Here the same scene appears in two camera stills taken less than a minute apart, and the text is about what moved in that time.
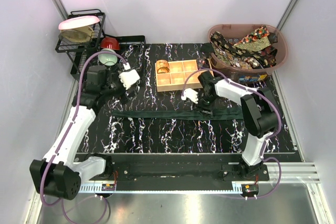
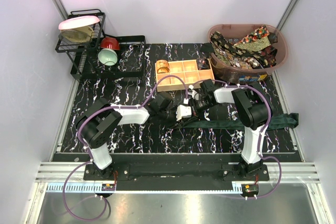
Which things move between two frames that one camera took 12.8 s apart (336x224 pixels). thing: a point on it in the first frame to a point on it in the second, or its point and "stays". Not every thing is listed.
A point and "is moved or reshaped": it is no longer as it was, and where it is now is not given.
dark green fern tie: x=237 y=114 is moved or reshaped
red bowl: x=109 y=43 stays
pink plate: x=79 y=21 stays
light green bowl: x=108 y=59 stays
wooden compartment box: x=174 y=80 stays
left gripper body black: x=115 y=87 to x=169 y=116
